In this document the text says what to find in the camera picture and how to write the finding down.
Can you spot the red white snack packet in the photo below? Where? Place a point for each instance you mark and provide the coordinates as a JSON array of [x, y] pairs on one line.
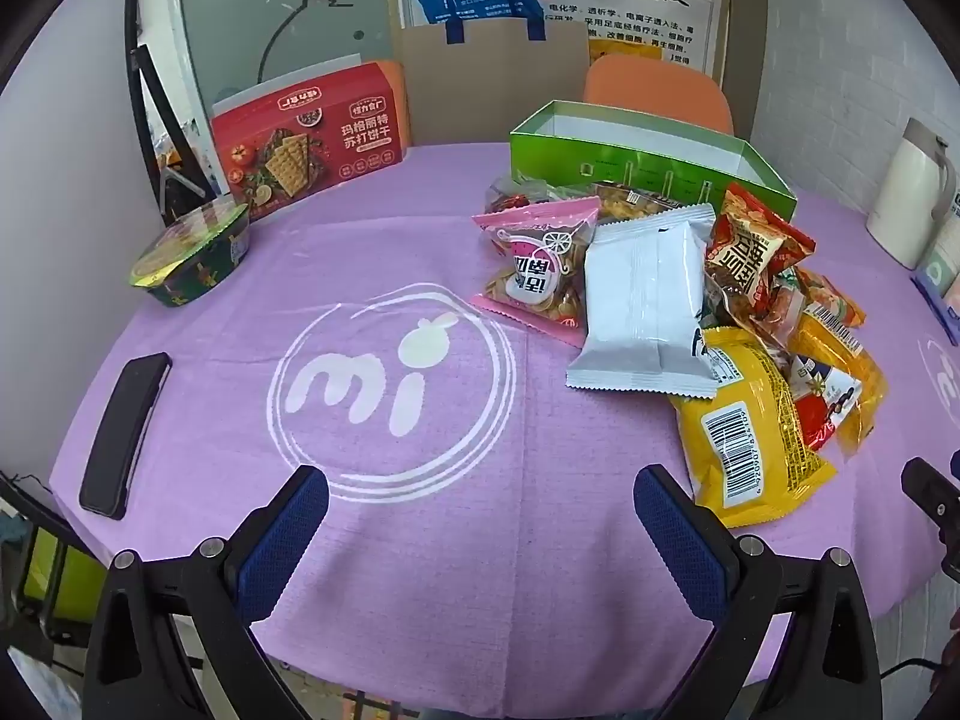
[[821, 397]]

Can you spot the red cracker box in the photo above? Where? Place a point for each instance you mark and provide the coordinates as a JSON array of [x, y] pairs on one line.
[[300, 142]]

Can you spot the small orange snack packet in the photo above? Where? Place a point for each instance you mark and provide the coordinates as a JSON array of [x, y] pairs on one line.
[[829, 300]]

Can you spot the orange chair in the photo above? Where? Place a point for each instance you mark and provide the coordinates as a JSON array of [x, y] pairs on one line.
[[660, 90]]

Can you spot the white thermos jug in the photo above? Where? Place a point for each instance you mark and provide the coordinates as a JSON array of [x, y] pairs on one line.
[[907, 195]]

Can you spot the pink snack packet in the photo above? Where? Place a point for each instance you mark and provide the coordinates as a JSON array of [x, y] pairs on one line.
[[532, 270]]

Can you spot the purple printed tablecloth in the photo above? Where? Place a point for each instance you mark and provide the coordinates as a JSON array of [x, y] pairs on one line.
[[480, 540]]

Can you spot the large yellow snack packet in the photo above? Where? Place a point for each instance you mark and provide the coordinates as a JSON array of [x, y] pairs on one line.
[[750, 427]]

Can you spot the wall poster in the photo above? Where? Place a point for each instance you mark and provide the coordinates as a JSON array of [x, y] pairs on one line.
[[637, 7]]

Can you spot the black framed whiteboard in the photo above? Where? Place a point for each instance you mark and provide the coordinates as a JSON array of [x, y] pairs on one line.
[[135, 7]]

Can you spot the yellow nugget snack packet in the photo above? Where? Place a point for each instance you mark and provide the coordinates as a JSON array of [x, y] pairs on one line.
[[637, 202]]

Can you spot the black smartphone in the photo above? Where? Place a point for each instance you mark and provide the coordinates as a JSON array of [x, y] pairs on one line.
[[124, 435]]

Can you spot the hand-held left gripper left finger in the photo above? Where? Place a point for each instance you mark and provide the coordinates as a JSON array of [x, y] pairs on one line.
[[289, 540]]

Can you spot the red nugget snack packet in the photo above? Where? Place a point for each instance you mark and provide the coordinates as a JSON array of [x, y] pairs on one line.
[[750, 255]]

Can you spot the brown cardboard sheet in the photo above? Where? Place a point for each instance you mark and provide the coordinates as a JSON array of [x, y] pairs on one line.
[[487, 90]]

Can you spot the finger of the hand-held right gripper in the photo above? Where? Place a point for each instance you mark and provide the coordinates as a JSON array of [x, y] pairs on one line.
[[930, 491]]

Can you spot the green cardboard box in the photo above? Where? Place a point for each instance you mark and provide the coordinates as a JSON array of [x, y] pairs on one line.
[[555, 157]]

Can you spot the clear red print snack packet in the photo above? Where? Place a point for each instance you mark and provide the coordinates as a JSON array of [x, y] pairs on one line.
[[510, 199]]

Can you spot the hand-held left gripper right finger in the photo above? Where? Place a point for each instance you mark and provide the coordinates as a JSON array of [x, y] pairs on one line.
[[675, 540]]

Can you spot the pack of paper cups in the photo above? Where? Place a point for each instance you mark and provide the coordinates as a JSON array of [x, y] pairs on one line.
[[945, 270]]

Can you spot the green instant noodle bowl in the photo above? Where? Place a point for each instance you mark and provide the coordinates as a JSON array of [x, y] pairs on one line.
[[195, 262]]

